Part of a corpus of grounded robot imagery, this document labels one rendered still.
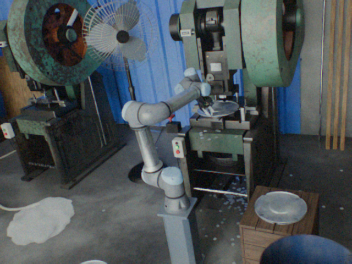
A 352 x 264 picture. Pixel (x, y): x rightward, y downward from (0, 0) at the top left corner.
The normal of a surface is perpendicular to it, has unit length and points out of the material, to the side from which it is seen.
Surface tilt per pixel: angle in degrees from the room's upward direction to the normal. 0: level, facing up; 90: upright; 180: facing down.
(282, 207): 0
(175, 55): 90
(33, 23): 90
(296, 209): 0
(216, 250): 0
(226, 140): 90
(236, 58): 90
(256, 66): 118
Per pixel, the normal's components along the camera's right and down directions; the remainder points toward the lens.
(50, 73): 0.88, 0.07
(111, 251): -0.14, -0.91
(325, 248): -0.63, 0.36
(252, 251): -0.42, 0.42
